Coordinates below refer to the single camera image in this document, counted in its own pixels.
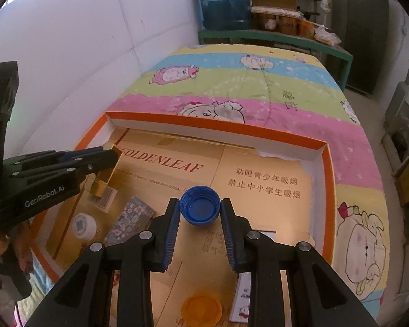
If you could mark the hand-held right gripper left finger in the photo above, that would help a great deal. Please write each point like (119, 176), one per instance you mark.
(170, 233)

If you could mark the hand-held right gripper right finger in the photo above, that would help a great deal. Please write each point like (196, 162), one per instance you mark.
(230, 236)

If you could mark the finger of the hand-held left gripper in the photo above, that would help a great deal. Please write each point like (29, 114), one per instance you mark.
(68, 156)
(95, 163)

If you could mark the gold lighter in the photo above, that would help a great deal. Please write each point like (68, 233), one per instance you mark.
(100, 187)

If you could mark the blue bottle cap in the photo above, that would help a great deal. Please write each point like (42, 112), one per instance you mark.
(200, 207)

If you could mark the white cap grey label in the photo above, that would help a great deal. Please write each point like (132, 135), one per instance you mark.
(83, 226)

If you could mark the white printed tin case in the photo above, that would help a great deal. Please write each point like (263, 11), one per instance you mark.
(241, 299)

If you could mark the plain orange bottle cap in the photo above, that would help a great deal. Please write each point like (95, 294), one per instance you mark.
(201, 310)

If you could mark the shallow orange-rimmed cardboard box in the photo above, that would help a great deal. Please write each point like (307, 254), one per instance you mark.
(204, 133)

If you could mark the person's left hand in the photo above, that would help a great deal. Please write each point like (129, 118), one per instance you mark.
(24, 245)

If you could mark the gold printed cardboard liner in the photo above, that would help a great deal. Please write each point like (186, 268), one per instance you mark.
(259, 190)

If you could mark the cartoon printed blanket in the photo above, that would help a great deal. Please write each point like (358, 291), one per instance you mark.
(259, 85)

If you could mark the green table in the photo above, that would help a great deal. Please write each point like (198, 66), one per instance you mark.
(259, 37)

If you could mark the blue water jug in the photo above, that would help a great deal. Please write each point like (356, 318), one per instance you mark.
(225, 6)

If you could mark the clear jar orange contents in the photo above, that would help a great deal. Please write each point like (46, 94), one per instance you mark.
(287, 25)
(264, 22)
(306, 29)

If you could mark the white plastic bag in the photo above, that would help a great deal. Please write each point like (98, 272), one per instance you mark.
(327, 35)

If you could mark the black frying pan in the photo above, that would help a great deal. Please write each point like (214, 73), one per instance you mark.
(306, 13)

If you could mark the dark refrigerator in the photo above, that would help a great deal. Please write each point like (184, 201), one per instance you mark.
(364, 24)

